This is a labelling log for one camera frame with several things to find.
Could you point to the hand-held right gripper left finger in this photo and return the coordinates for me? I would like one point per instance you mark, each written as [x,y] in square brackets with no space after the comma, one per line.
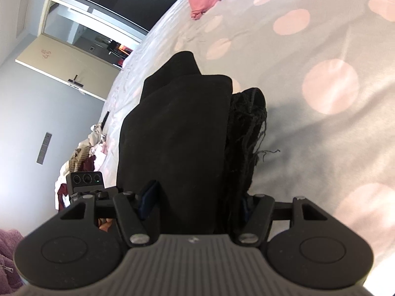
[149,197]

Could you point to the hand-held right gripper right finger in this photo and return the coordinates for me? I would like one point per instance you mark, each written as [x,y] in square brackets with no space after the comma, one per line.
[248,212]

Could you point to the black pants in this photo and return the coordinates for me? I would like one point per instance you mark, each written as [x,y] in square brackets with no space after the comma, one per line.
[179,135]

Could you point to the striped brown garment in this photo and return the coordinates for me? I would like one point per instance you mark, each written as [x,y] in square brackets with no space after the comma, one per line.
[80,158]

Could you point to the maroon garment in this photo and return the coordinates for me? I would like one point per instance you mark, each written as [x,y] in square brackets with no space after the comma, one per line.
[63,195]

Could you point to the light pink garment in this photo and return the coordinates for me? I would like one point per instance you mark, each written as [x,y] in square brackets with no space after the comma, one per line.
[98,152]

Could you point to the white printed garment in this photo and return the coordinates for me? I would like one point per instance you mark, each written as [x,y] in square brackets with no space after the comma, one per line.
[98,131]

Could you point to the small black cloth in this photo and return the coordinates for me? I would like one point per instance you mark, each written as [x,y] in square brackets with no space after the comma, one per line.
[105,119]

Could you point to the beige door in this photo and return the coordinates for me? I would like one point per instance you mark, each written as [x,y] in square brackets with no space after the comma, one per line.
[71,63]

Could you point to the grey light switch panel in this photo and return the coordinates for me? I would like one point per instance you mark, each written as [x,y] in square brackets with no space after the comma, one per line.
[44,148]

